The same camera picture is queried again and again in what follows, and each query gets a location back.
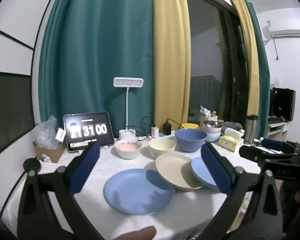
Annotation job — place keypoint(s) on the cream bowl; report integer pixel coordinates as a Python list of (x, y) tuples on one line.
[(161, 150)]

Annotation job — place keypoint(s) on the cardboard box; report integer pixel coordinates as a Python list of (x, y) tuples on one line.
[(51, 153)]

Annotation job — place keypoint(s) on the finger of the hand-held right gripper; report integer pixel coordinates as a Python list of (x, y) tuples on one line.
[(272, 144), (257, 153)]

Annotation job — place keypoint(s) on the small light blue plate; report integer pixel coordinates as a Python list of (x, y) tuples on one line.
[(200, 172)]

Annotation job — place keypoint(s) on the small white box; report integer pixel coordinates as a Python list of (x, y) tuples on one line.
[(60, 135)]

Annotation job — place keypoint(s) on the steel bowl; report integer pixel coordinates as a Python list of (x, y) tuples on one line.
[(212, 124)]

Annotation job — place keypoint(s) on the white wall outlet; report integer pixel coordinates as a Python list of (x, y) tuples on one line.
[(276, 82)]

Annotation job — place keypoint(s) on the white charger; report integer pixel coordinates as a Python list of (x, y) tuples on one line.
[(155, 131)]

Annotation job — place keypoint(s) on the white desk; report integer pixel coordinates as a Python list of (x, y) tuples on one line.
[(277, 130)]

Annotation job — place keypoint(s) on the black charger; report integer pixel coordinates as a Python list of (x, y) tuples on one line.
[(167, 128)]

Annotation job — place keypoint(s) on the narrow teal curtain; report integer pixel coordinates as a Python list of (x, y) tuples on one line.
[(263, 80)]

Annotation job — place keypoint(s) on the white power strip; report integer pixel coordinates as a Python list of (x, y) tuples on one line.
[(163, 135)]

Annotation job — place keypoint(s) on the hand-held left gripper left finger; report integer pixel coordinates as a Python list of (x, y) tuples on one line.
[(85, 170)]

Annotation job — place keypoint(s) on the cream plate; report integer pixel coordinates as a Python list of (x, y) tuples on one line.
[(175, 170)]

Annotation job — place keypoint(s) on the grey cloth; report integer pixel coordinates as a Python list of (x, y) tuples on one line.
[(232, 125)]

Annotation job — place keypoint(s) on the silver thermos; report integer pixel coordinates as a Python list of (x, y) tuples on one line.
[(251, 130)]

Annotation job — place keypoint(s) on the yellow packet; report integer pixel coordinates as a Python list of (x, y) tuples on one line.
[(190, 125)]

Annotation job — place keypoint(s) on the white air conditioner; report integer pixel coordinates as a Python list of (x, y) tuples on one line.
[(287, 33)]

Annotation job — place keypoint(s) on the dark glass window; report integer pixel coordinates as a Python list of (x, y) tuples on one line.
[(210, 55)]

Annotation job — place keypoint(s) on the blue snack packet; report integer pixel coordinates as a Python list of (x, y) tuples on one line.
[(204, 110)]

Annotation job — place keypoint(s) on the large blue plate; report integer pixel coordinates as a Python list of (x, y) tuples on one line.
[(137, 192)]

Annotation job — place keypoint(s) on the yellow tissue box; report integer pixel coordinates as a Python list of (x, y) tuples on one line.
[(230, 142)]

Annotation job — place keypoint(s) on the narrow yellow curtain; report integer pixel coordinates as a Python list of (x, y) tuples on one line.
[(250, 67)]

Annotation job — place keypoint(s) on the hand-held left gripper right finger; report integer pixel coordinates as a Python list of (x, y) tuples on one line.
[(216, 171)]

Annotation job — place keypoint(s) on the person's left hand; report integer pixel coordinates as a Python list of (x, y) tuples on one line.
[(137, 233)]

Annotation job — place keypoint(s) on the white desk lamp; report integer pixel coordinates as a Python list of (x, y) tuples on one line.
[(128, 82)]

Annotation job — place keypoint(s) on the tablet showing clock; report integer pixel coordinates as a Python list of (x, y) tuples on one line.
[(88, 130)]

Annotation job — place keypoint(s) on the pink speckled ceramic bowl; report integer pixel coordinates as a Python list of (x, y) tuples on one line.
[(127, 152)]

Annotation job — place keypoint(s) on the white perforated basket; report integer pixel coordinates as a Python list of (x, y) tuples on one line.
[(210, 118)]

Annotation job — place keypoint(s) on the black round object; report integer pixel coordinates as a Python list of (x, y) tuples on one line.
[(32, 165)]

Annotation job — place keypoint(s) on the pale pink plastic bowl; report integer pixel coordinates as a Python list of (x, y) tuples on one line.
[(211, 130)]

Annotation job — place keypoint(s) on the black monitor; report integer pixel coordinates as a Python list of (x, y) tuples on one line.
[(282, 102)]

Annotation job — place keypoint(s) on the pale blue plastic bowl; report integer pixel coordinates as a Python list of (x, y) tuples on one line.
[(213, 137)]

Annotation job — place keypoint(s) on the large blue bowl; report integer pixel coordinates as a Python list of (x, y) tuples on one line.
[(190, 142)]

